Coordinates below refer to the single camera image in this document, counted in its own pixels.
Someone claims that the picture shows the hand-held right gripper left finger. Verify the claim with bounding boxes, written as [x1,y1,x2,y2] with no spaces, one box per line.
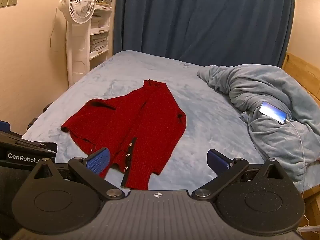
[33,147,126,201]

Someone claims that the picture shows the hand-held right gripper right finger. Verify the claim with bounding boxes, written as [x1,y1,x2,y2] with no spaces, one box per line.
[191,149,286,201]

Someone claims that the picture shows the red knitted cardigan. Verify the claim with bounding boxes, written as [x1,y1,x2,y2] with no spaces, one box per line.
[61,79,187,190]

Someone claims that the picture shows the smartphone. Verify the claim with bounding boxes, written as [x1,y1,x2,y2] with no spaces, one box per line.
[259,101,288,126]

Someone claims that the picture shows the grey-blue fleece blanket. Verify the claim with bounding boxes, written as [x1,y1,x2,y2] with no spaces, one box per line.
[197,64,320,193]

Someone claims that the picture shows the bed with light blue sheet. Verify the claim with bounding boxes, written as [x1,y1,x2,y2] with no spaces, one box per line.
[21,50,306,198]

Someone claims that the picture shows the white shelf unit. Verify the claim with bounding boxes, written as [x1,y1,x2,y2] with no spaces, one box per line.
[89,0,118,61]

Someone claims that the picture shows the dark blue curtain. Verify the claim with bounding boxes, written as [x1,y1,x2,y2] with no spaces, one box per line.
[114,0,297,68]

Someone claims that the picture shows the white standing fan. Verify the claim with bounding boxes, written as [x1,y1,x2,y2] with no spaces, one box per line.
[58,0,98,86]

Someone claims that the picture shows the white charging cable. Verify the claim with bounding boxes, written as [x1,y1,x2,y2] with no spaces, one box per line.
[286,119,307,196]

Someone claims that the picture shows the white fan power cord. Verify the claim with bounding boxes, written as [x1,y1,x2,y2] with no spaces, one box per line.
[49,7,61,52]

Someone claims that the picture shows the wooden bed frame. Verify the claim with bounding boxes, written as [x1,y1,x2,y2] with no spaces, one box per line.
[281,52,320,230]

